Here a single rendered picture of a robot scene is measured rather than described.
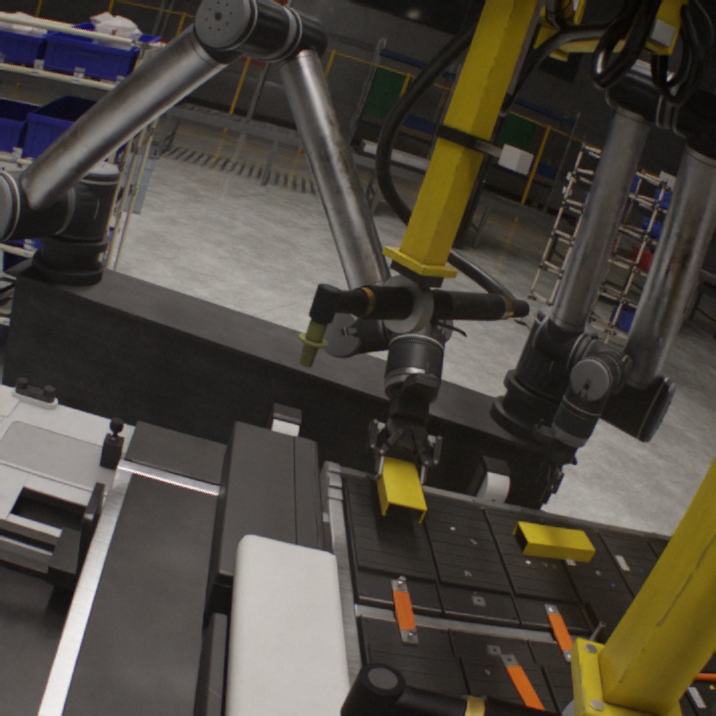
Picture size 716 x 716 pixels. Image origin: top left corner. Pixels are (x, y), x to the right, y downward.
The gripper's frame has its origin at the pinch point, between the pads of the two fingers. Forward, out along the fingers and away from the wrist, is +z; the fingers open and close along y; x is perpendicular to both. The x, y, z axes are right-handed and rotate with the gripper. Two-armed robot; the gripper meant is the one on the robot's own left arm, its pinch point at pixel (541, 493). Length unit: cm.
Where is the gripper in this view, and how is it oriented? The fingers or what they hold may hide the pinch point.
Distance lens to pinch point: 200.4
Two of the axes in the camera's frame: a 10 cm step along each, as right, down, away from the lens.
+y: 0.8, -3.5, 9.3
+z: -3.1, 8.8, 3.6
